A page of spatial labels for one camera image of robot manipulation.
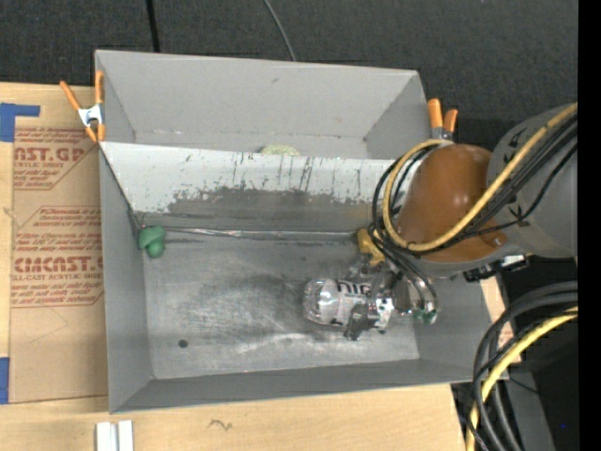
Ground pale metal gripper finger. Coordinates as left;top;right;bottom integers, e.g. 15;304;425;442
344;296;396;342
360;261;391;296

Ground pale green round thing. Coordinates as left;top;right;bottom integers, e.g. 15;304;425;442
259;144;301;157

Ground brown cardboard board red print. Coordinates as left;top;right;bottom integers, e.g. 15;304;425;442
0;81;110;404

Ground clear plastic bottle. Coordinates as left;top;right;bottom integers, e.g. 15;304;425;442
301;276;379;329

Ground green toy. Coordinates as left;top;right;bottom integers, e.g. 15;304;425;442
137;225;168;257

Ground grey metal bin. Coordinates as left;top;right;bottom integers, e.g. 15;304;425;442
93;48;494;414

